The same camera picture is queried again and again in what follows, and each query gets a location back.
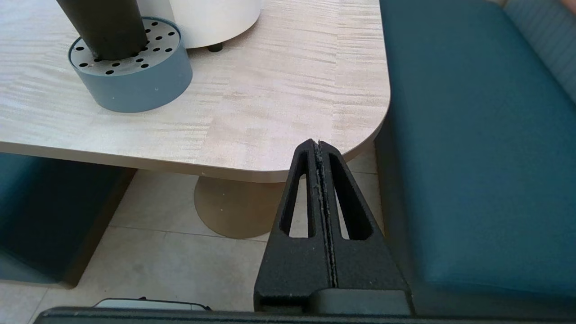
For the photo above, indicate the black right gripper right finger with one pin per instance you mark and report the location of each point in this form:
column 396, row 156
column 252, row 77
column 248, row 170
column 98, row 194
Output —
column 364, row 265

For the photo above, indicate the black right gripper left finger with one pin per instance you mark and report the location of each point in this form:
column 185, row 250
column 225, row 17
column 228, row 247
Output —
column 292, row 265

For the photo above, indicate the black plastic cup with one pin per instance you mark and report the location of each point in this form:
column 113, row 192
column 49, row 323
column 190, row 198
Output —
column 108, row 27

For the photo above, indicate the blue grey ribbed sofa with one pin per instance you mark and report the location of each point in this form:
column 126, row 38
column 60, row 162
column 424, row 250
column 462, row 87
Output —
column 477, row 144
column 49, row 216

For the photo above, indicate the round blue perforated drip tray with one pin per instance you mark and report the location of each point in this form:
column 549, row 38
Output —
column 139, row 85

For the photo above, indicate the large tea drink dispenser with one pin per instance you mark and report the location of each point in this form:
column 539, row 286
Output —
column 211, row 18

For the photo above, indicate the gold table base plate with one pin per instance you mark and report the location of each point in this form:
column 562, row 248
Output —
column 234, row 207

